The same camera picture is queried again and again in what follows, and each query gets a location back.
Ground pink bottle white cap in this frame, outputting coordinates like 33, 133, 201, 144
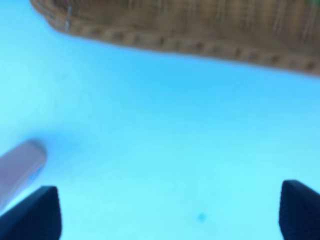
0, 141, 47, 211

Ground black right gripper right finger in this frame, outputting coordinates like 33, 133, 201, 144
278, 180, 320, 240

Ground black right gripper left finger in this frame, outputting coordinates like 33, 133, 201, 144
0, 186, 62, 240

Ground light brown wicker basket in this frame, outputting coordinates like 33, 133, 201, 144
31, 0, 320, 76

